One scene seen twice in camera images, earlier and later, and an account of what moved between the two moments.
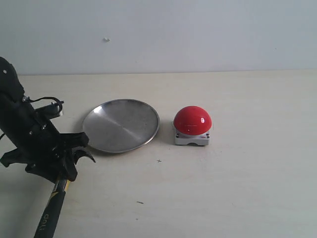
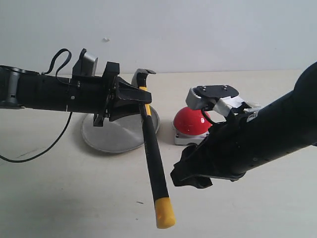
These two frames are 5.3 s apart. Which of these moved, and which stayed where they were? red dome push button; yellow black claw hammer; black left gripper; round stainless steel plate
Moved: black left gripper; yellow black claw hammer
Stayed: round stainless steel plate; red dome push button
